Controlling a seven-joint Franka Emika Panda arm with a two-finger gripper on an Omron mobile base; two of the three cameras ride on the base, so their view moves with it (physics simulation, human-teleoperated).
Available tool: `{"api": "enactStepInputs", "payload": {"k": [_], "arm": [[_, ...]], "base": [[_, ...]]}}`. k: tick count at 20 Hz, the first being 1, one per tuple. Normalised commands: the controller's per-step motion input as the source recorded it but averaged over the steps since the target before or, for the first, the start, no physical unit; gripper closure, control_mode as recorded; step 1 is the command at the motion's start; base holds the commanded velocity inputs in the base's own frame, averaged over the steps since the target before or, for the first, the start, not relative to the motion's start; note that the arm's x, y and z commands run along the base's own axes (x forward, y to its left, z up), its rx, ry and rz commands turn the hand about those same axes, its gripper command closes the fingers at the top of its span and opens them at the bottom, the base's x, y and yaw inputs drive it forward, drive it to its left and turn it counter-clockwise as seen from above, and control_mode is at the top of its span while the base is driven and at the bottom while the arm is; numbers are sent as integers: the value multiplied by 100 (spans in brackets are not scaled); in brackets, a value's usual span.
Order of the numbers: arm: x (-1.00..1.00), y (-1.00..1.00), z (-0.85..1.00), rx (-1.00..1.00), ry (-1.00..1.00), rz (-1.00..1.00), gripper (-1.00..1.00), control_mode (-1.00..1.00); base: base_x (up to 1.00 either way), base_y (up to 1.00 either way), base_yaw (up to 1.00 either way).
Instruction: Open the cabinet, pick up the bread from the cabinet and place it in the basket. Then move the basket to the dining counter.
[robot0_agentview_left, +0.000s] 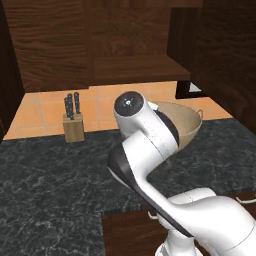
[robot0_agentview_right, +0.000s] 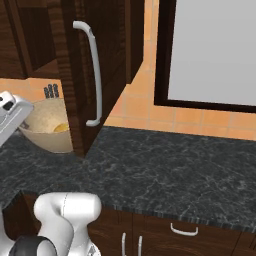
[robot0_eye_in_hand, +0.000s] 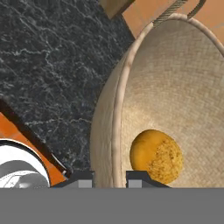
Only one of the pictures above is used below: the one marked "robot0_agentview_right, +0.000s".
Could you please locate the long white cabinet door handle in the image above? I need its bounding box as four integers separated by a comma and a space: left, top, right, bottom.
72, 20, 103, 128

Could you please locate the white drawer handle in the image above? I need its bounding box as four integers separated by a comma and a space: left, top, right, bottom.
170, 222, 200, 237

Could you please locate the short white cabinet door handle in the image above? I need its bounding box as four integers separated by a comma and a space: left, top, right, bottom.
121, 232, 128, 256
137, 234, 144, 256

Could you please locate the yellow food item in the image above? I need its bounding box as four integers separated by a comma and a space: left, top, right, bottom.
53, 122, 71, 134

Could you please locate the dark wood wall cabinet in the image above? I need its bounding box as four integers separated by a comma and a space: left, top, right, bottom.
0, 0, 63, 81

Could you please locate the knife block with black handles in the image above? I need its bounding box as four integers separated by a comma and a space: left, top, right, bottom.
43, 83, 61, 100

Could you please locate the dark wood drawer front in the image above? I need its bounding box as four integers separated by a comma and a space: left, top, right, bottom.
132, 213, 243, 256

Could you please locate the dark wood base cabinet door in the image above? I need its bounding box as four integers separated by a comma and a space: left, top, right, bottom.
87, 205, 134, 256

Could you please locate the beige woven basket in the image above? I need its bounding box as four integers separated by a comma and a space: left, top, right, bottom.
17, 97, 75, 155

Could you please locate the dark framed window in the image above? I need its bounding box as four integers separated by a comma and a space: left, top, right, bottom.
153, 0, 256, 114

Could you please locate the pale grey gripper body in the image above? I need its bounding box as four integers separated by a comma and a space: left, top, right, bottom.
0, 95, 35, 148

